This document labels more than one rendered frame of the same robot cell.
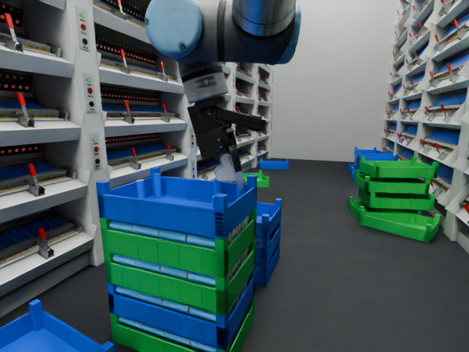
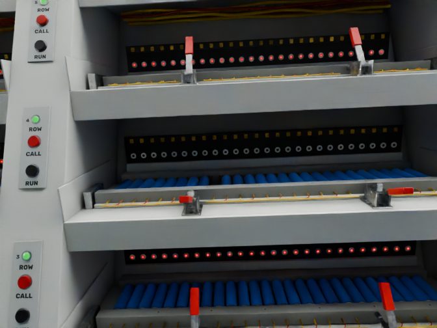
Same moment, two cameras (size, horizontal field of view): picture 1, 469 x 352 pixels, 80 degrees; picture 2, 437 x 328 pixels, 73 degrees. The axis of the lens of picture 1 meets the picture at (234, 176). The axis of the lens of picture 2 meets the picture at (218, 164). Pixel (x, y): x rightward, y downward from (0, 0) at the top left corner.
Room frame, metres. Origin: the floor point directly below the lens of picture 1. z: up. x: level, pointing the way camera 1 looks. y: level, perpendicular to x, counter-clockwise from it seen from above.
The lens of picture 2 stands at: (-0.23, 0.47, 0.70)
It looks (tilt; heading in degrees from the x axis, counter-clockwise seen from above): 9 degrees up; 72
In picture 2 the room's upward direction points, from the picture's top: 2 degrees counter-clockwise
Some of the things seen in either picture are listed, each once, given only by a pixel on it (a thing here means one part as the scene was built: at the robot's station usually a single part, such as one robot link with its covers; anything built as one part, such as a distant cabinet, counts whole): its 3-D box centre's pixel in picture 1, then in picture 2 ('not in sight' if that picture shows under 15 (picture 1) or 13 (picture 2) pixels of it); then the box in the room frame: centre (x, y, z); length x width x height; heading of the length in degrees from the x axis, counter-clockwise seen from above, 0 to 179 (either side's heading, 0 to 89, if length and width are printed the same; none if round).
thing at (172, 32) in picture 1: (186, 31); not in sight; (0.50, 0.08, 0.68); 0.12 x 0.12 x 0.09; 87
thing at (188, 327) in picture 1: (185, 288); not in sight; (0.61, 0.12, 0.12); 0.30 x 0.20 x 0.08; 68
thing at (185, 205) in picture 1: (181, 195); not in sight; (0.61, 0.12, 0.36); 0.30 x 0.20 x 0.08; 68
